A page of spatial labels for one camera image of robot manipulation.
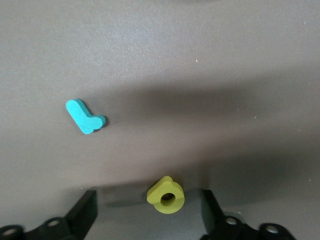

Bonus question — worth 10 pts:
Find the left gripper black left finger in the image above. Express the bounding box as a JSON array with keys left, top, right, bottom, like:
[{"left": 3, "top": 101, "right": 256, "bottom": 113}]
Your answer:
[{"left": 0, "top": 189, "right": 98, "bottom": 240}]

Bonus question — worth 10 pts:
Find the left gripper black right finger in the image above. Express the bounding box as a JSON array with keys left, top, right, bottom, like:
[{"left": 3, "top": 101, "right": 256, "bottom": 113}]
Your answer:
[{"left": 201, "top": 189, "right": 297, "bottom": 240}]

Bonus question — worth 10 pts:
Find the yellow letter a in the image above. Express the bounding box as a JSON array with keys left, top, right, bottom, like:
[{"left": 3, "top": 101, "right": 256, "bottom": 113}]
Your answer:
[{"left": 146, "top": 175, "right": 185, "bottom": 215}]

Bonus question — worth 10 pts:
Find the teal foam letter L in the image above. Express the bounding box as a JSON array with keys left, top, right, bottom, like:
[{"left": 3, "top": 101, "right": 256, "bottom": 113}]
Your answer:
[{"left": 65, "top": 98, "right": 107, "bottom": 135}]

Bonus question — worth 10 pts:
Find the brown table cover sheet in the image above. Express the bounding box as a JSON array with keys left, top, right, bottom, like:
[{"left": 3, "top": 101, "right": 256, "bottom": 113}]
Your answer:
[{"left": 0, "top": 0, "right": 320, "bottom": 240}]

